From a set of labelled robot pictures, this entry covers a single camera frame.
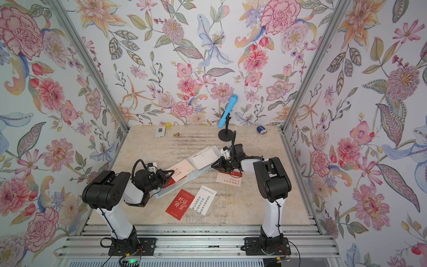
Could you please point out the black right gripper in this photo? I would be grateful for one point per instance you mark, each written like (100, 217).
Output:
(221, 166)

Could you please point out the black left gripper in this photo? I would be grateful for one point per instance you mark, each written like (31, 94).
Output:
(162, 177)

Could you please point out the red card gold characters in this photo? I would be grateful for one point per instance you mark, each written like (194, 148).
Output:
(169, 183)

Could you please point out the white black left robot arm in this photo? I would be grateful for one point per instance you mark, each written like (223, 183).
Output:
(108, 190)

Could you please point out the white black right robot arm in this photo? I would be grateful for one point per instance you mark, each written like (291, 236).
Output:
(274, 186)

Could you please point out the cream card red top band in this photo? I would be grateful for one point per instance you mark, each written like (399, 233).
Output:
(233, 179)

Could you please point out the white card black text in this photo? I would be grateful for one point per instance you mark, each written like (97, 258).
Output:
(203, 200)

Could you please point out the white playing card box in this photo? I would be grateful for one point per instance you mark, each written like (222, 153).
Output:
(160, 132)

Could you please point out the small blue cylinder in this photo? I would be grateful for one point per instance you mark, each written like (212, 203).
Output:
(261, 130)

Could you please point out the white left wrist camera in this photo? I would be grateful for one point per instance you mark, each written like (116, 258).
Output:
(152, 167)

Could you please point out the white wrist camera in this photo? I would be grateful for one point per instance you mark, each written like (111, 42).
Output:
(152, 167)
(226, 152)

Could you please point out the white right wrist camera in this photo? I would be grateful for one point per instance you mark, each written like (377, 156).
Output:
(226, 152)

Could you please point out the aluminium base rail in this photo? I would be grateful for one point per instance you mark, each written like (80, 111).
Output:
(307, 243)

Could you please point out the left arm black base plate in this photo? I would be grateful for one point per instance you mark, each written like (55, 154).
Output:
(140, 246)

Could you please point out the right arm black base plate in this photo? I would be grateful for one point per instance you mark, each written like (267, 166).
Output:
(260, 247)

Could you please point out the aluminium corner post left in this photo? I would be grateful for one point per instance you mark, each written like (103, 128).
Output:
(75, 39)

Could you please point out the aluminium corner post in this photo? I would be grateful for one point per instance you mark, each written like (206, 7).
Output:
(336, 17)
(75, 39)

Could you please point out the aluminium corner post right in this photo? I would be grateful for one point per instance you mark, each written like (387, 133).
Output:
(336, 17)

